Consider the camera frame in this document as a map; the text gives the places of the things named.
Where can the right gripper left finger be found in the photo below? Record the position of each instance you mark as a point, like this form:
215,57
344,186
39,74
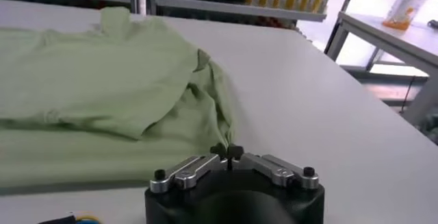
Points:
191,174

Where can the small black object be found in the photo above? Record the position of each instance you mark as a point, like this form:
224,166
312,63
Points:
434,23

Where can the light green t-shirt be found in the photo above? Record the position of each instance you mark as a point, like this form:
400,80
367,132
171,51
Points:
102,74

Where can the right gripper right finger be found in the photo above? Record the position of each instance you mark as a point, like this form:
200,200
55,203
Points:
273,170

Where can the clear object with orange end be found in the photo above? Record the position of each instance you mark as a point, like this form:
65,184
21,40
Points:
397,23

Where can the white metal-frame side table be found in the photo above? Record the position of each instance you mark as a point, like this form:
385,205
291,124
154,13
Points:
393,37

